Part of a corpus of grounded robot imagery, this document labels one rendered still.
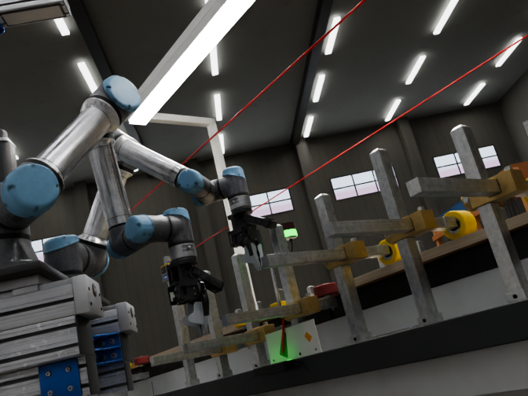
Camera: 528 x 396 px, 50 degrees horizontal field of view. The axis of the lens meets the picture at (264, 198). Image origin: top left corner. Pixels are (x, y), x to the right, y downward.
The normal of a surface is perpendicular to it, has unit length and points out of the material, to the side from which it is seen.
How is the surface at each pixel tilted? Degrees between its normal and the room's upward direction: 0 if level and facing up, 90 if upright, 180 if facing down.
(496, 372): 90
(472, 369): 90
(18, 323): 90
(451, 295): 90
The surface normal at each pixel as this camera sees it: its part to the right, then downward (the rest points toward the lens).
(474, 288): -0.79, 0.00
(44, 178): 0.61, -0.28
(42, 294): 0.04, -0.31
